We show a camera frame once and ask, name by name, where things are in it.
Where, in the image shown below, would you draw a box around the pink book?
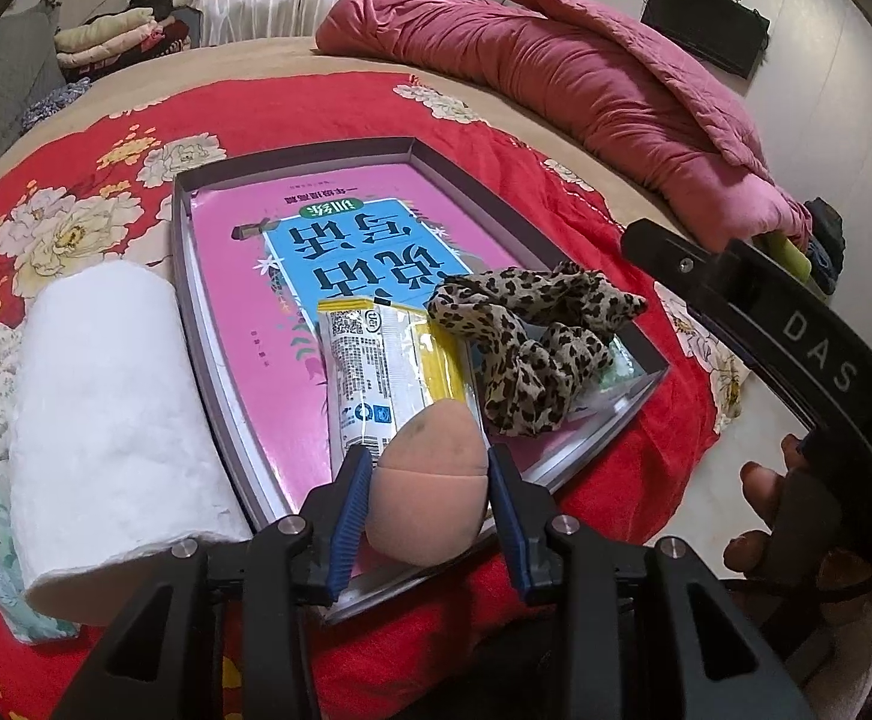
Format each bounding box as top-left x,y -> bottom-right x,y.
190,163 -> 654,605

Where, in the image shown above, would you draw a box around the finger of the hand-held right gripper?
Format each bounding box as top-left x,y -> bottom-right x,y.
622,217 -> 737,302

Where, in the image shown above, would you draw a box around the red floral blanket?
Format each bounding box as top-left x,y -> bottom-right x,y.
0,71 -> 753,720

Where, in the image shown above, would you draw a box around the pink folded clothes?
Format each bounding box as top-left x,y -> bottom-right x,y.
56,31 -> 168,70

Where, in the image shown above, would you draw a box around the brown shallow box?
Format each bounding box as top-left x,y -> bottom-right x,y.
172,136 -> 670,625

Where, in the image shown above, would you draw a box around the white yellow packet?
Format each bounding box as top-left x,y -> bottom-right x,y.
317,296 -> 482,482

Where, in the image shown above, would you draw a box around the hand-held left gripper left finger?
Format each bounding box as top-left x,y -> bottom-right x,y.
86,444 -> 374,720

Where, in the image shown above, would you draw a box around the cream folded clothes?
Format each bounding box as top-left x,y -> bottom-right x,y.
55,9 -> 156,53

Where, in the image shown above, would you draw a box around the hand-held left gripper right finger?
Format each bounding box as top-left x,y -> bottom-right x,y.
487,444 -> 812,720

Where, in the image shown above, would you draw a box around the dark red folded clothes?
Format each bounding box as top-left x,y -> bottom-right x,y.
158,7 -> 204,53

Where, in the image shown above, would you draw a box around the dark clothing pile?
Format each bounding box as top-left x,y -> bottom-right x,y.
803,197 -> 846,293

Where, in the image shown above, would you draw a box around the pink quilt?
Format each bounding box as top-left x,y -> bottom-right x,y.
314,0 -> 816,252

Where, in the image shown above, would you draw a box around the leopard print scrunchie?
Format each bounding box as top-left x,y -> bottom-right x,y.
428,262 -> 649,437

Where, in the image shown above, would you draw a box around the grey quilted headboard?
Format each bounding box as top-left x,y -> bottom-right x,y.
0,0 -> 69,200

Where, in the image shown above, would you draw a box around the black television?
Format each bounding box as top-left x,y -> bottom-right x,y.
642,0 -> 771,78

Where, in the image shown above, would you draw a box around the light green cloth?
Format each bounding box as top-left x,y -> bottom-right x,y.
762,229 -> 813,283

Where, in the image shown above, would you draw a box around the beige bed sheet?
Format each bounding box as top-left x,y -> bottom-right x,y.
0,36 -> 714,242

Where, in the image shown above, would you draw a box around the blue knitted cloth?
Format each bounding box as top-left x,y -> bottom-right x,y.
19,79 -> 92,128

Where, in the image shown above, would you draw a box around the person's right hand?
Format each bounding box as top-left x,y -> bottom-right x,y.
724,433 -> 808,580

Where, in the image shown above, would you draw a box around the peach makeup sponge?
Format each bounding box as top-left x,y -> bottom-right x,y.
367,401 -> 492,568

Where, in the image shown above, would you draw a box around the white toilet paper roll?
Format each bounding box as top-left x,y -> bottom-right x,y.
8,261 -> 255,625

